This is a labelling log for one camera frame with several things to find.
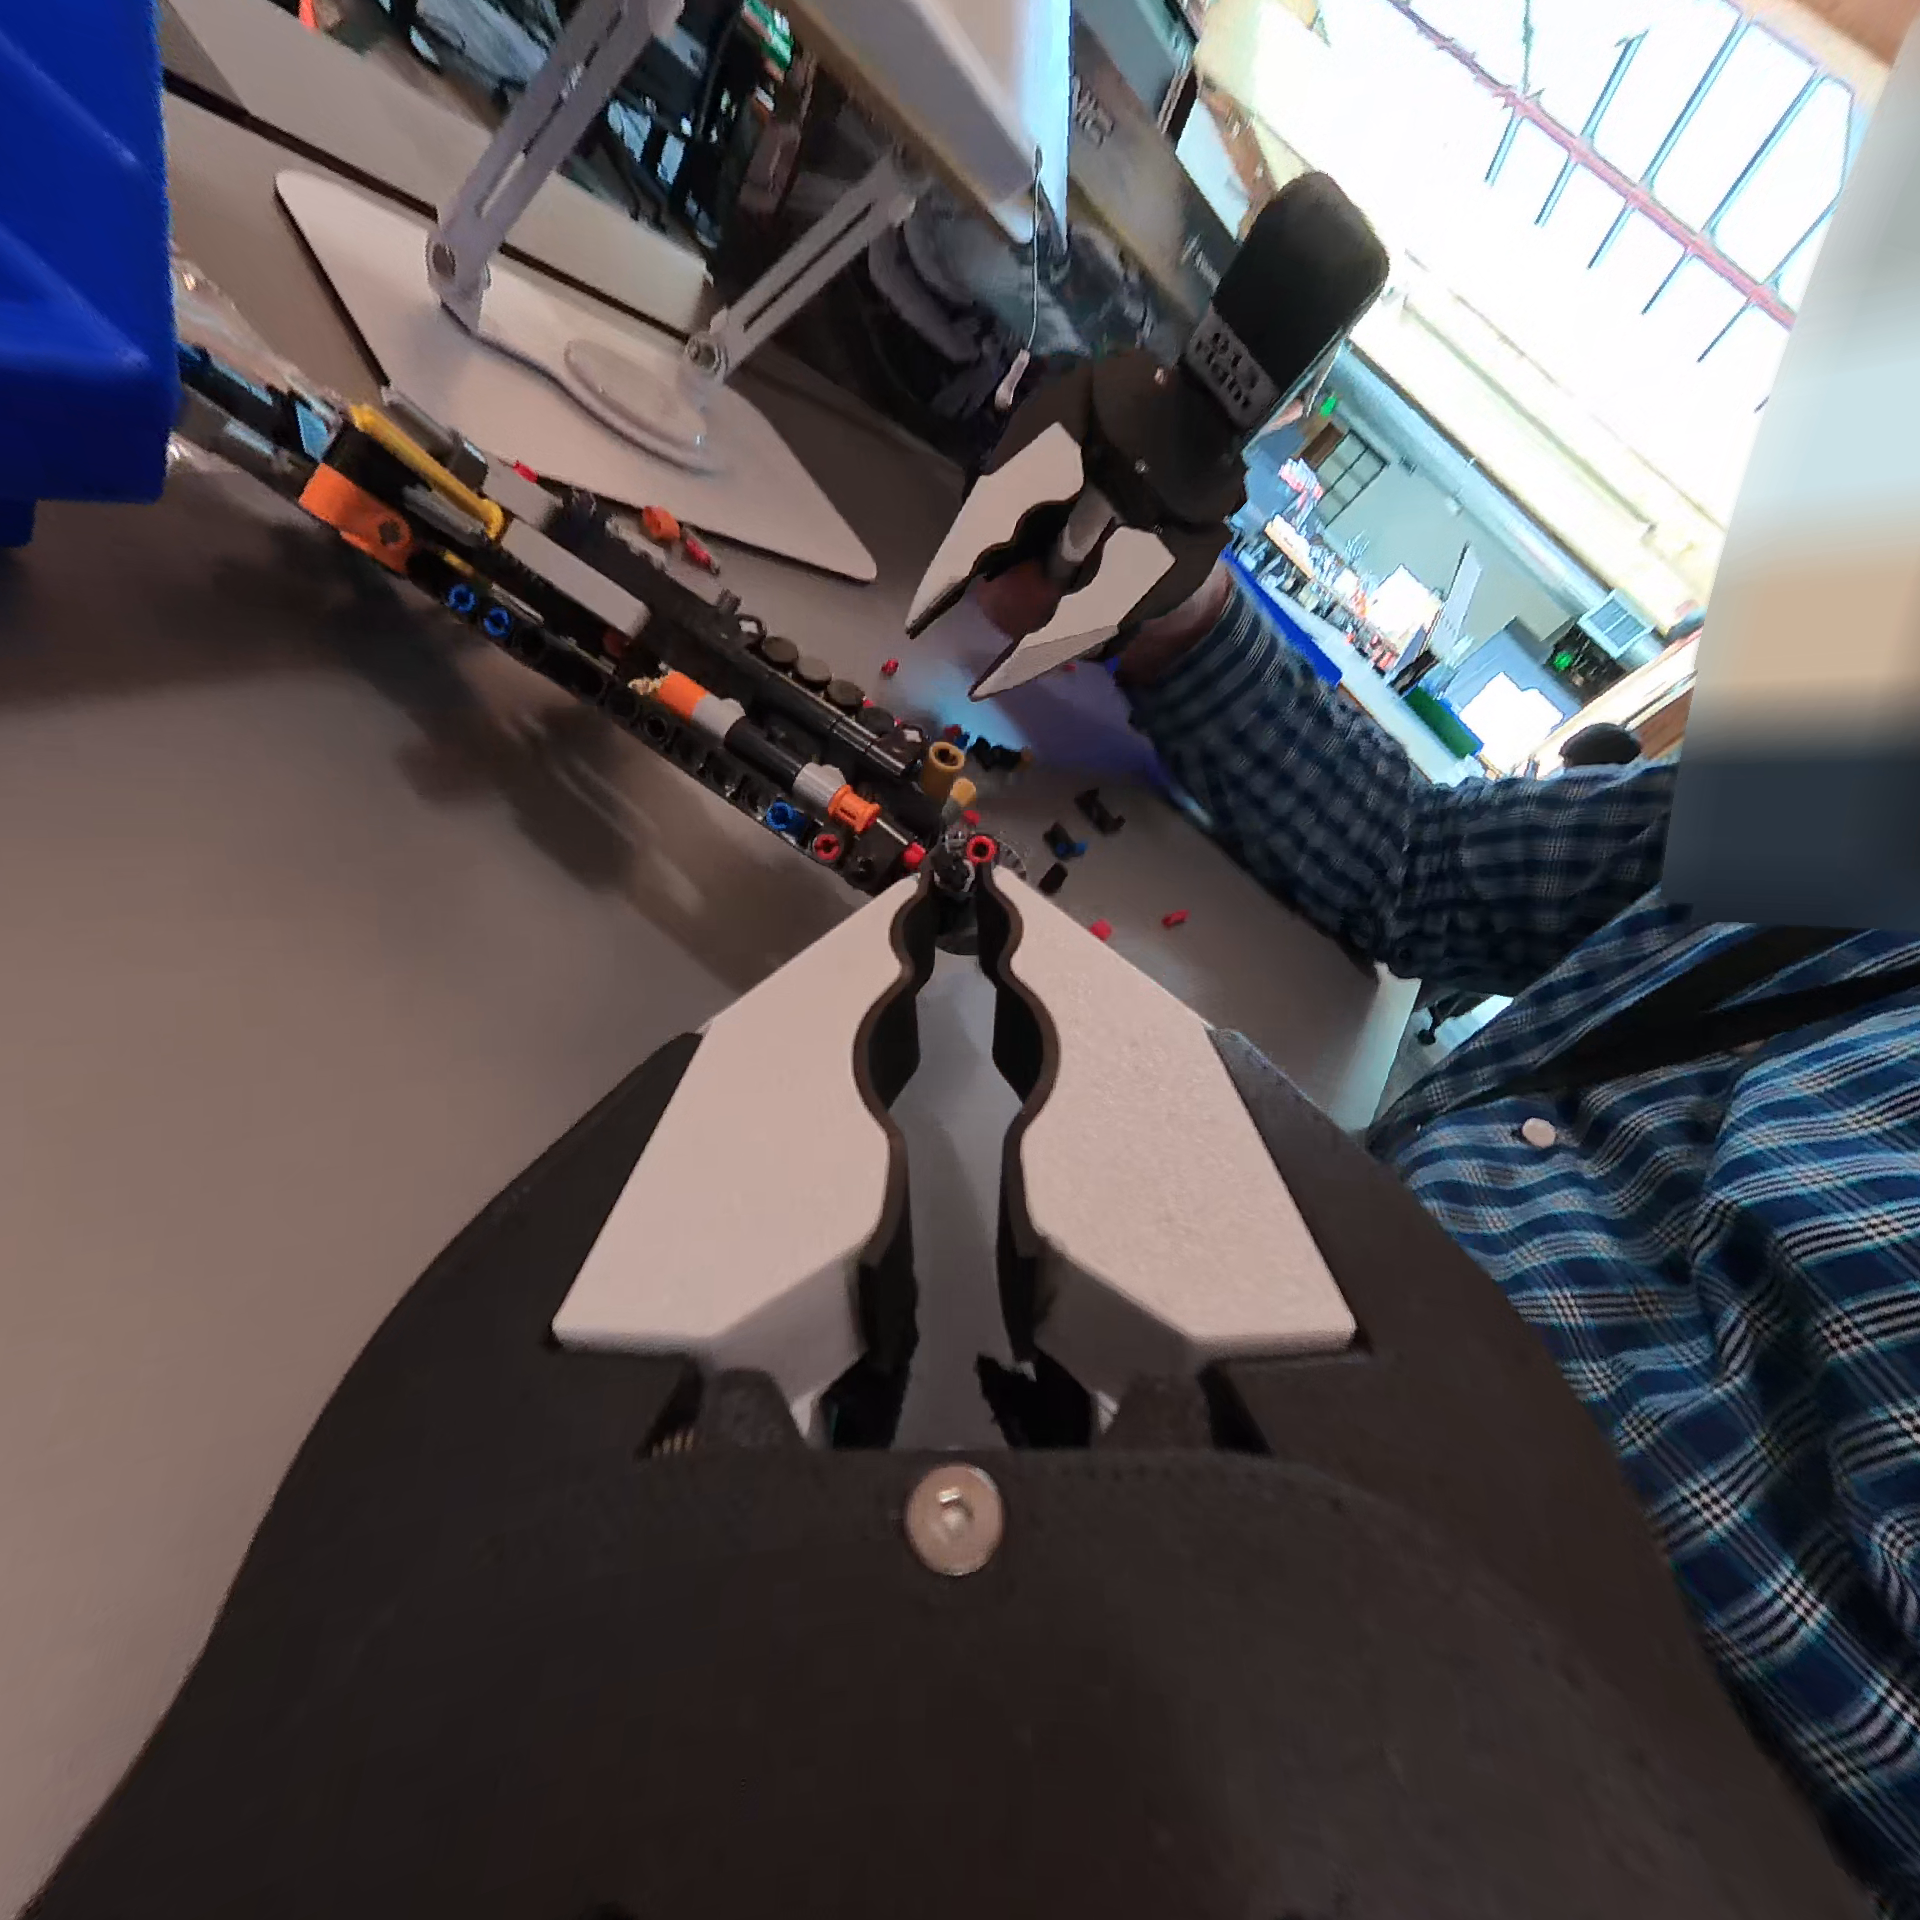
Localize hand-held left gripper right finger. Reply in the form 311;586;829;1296
971;866;1360;1433

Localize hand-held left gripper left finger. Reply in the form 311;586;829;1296
550;877;932;1444

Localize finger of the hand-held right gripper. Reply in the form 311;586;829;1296
903;423;1088;636
966;517;1190;702

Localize long black lego model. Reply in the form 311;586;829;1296
175;392;1038;902

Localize person's right forearm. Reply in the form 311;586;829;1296
1125;585;1679;985

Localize loose small lego pieces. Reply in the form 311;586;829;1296
637;503;1203;945

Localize person's right hand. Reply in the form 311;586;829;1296
1112;574;1242;687

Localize white monitor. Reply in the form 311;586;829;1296
780;0;1075;249

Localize person's plaid shirt torso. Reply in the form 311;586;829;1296
1371;892;1920;1900

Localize clear plastic bag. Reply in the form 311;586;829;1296
167;252;325;407

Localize blue plastic bin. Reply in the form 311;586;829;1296
0;0;186;548

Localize white cable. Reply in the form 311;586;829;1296
997;142;1055;413

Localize white monitor stand base plate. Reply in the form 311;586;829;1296
275;166;880;586

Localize black shoulder strap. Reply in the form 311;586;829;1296
1500;928;1876;1113

